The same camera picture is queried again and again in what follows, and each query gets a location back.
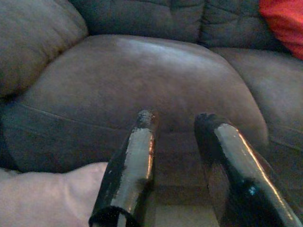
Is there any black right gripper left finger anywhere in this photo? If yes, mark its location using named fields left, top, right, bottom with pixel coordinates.
left=89, top=109, right=159, bottom=227

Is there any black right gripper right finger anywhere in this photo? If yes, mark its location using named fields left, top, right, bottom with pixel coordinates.
left=194, top=113, right=303, bottom=227

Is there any red cushion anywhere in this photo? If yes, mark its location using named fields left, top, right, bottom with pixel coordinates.
left=259, top=0, right=303, bottom=60

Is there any dark grey fabric sofa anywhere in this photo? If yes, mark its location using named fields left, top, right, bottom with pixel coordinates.
left=0, top=0, right=303, bottom=218

